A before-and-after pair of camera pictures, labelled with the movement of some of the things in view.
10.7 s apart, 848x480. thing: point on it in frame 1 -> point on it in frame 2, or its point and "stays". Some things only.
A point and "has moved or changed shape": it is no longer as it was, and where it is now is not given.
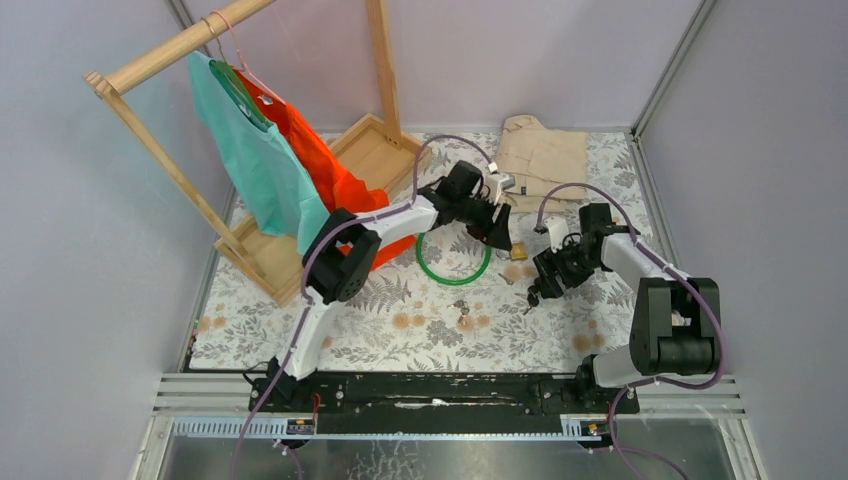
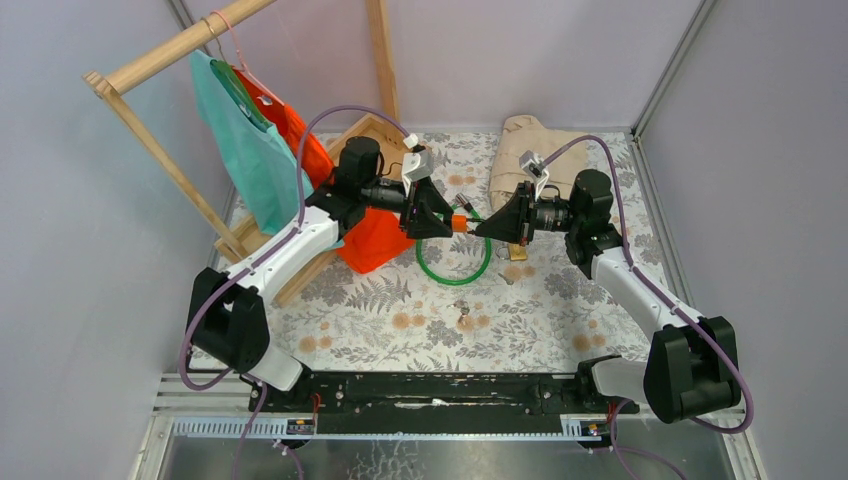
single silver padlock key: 508,281 stays
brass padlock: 519,251 stays
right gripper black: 546,263 -> 516,220
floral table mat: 440,308 stays
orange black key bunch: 533,297 has moved or changed shape
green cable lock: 442,280 stays
